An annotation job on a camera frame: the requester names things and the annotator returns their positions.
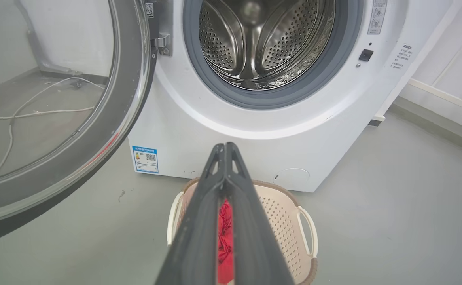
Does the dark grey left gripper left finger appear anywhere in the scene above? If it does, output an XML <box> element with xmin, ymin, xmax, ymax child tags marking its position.
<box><xmin>155</xmin><ymin>142</ymin><xmax>226</xmax><ymax>285</ymax></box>

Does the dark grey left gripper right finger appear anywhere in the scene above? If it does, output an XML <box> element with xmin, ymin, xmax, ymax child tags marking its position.
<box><xmin>226</xmin><ymin>142</ymin><xmax>295</xmax><ymax>285</ymax></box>

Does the round black glass washer door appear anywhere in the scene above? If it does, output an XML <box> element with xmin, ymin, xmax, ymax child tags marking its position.
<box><xmin>0</xmin><ymin>0</ymin><xmax>159</xmax><ymax>248</ymax></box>

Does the white front-load washing machine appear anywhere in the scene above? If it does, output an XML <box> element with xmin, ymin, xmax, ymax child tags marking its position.
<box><xmin>128</xmin><ymin>0</ymin><xmax>462</xmax><ymax>193</ymax></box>

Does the metal door hinge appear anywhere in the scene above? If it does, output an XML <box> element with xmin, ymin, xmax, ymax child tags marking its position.
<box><xmin>150</xmin><ymin>0</ymin><xmax>173</xmax><ymax>56</ymax></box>

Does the red and white garment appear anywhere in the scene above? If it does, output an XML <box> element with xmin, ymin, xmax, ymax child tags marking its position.
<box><xmin>217</xmin><ymin>199</ymin><xmax>236</xmax><ymax>285</ymax></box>

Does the cream plastic laundry basket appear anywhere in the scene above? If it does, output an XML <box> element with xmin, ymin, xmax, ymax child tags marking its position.
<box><xmin>167</xmin><ymin>177</ymin><xmax>319</xmax><ymax>285</ymax></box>

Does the round white filter cover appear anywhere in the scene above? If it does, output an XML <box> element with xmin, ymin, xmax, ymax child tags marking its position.
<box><xmin>273</xmin><ymin>168</ymin><xmax>310</xmax><ymax>189</ymax></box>

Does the blue energy label sticker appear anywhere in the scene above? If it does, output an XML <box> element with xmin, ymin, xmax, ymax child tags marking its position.
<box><xmin>132</xmin><ymin>145</ymin><xmax>159</xmax><ymax>174</ymax></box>

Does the perforated steel washer drum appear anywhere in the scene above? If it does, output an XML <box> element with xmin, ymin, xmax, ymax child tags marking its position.
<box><xmin>197</xmin><ymin>0</ymin><xmax>337</xmax><ymax>91</ymax></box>

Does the black text warning sticker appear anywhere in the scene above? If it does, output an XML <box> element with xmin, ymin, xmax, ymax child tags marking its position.
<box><xmin>391</xmin><ymin>43</ymin><xmax>414</xmax><ymax>71</ymax></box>

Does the grey metal stand leg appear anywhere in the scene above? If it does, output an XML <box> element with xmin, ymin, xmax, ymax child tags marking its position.
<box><xmin>15</xmin><ymin>0</ymin><xmax>83</xmax><ymax>78</ymax></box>

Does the grey pictogram instruction sticker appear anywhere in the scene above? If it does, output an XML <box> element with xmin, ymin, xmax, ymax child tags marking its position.
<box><xmin>367</xmin><ymin>0</ymin><xmax>388</xmax><ymax>35</ymax></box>

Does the white floor cable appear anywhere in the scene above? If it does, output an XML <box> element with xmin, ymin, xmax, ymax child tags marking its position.
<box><xmin>0</xmin><ymin>77</ymin><xmax>106</xmax><ymax>179</ymax></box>
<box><xmin>0</xmin><ymin>107</ymin><xmax>96</xmax><ymax>126</ymax></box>

